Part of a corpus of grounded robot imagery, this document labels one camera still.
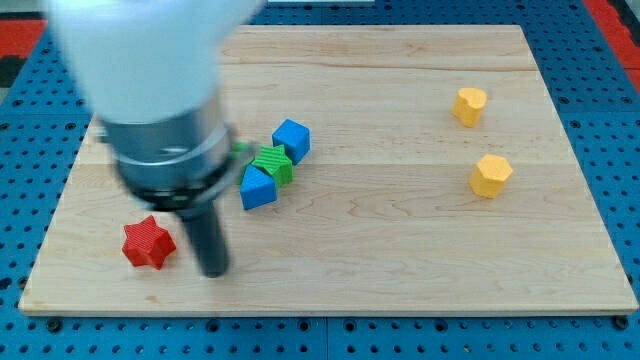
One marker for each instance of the wooden board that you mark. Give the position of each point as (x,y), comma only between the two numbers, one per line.
(380,219)

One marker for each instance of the red star block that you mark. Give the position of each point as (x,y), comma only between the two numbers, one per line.
(147,244)

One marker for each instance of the green block behind arm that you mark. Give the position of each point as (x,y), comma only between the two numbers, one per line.
(242,155)

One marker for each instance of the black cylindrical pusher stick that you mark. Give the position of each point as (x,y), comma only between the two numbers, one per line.
(207,239)

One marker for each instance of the yellow heart block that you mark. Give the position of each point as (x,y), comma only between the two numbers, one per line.
(469,105)

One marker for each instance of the green star block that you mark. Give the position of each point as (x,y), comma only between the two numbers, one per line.
(274,162)

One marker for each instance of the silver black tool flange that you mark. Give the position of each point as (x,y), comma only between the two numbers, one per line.
(177,162)

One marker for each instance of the blue triangular block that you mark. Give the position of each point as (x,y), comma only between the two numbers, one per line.
(257,188)

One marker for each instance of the blue cube block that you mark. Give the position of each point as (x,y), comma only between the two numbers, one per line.
(295,138)

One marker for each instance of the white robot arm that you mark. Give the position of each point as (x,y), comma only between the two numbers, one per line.
(149,71)

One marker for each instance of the yellow hexagon block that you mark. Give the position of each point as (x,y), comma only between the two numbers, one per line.
(490,175)

